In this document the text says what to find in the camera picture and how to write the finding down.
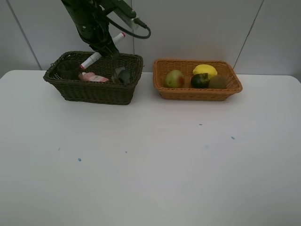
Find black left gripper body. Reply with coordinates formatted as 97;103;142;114
74;16;111;45

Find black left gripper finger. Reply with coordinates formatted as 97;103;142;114
89;44;106;57
106;38;119;58

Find white marker red caps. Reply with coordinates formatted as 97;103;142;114
80;32;126;70

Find pink bottle white cap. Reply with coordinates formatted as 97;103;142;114
79;72;109;83

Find dark green pump bottle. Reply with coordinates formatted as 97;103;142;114
111;67;130;86

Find translucent mauve plastic cup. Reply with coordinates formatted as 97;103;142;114
57;60;81;80

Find red green mango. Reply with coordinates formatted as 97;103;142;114
165;70;185;88

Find yellow lemon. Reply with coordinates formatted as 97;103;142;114
192;64;218;79

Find dark purple mangosteen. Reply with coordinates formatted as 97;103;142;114
190;73;210;89

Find brown kiwi fruit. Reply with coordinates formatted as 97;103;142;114
208;75;226;89

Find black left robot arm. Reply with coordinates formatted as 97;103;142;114
62;0;119;58

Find dark brown wicker basket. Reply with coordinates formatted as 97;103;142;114
43;51;143;105

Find orange wicker basket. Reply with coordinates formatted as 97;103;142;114
153;59;243;101

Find black camera cable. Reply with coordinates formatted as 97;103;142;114
103;14;151;40

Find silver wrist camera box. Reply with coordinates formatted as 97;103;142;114
112;0;139;30

